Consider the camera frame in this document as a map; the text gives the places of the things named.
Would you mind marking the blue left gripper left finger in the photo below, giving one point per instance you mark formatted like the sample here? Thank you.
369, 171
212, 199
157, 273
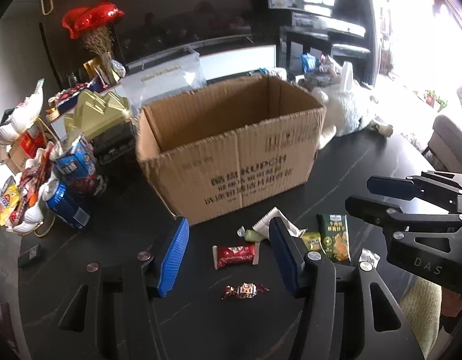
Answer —
174, 250

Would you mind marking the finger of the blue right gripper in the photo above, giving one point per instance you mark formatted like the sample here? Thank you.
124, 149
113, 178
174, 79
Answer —
391, 217
402, 189

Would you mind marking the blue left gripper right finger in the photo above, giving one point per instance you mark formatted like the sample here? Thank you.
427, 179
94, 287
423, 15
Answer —
289, 252

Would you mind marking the green durian candy packet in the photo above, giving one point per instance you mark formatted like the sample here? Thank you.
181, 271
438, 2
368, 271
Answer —
312, 241

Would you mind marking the small silver candy wrapper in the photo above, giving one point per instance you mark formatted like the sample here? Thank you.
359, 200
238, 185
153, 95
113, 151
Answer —
370, 257

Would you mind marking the pale green wrapped candy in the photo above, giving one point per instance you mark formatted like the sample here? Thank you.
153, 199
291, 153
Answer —
250, 235

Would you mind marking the red candy packet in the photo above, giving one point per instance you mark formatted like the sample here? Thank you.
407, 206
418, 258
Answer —
231, 255

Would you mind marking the dark green cracker packet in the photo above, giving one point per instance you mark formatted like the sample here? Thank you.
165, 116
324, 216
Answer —
334, 236

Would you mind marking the red gold twisted candy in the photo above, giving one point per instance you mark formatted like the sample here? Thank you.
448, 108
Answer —
244, 291

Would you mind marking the white plush toy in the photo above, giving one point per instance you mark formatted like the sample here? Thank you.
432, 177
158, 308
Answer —
350, 108

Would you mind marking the blue soda can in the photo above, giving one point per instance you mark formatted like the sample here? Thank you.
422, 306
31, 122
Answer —
59, 199

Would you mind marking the brown cardboard box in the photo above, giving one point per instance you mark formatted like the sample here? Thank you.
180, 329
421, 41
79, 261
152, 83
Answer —
229, 145

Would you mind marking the blue snack carton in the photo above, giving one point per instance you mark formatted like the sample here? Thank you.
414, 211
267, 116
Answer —
80, 170

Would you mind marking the small black card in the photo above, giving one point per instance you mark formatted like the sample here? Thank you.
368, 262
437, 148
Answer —
30, 256

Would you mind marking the white swan snack dish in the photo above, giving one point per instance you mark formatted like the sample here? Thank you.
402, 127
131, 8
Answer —
23, 209

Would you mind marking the gold mountain shaped box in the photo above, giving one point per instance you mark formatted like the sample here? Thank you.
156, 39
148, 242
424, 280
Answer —
94, 114

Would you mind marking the clear bag of nuts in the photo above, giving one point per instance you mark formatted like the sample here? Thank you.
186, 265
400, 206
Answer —
159, 77

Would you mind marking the black piano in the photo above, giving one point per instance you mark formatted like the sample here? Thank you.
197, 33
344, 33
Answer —
342, 29

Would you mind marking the dried flower vase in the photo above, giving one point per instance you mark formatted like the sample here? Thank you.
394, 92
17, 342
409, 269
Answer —
99, 41

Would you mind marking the black television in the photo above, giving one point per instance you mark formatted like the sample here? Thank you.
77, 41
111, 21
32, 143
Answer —
151, 26

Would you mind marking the red heart balloon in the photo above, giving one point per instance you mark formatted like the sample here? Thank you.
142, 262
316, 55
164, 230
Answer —
79, 21

